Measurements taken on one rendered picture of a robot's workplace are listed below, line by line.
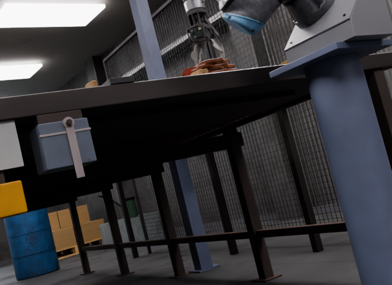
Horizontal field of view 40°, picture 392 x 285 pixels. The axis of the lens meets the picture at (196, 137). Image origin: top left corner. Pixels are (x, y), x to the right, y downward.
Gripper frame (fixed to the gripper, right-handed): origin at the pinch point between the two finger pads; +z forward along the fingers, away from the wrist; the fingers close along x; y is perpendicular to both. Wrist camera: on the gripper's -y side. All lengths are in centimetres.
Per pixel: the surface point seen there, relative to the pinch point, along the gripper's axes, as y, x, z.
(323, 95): 26, 42, 26
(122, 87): 57, -6, 11
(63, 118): 73, -16, 17
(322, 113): 25, 40, 31
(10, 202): 88, -24, 36
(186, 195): -154, -104, 48
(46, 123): 78, -17, 18
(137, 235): -425, -332, 86
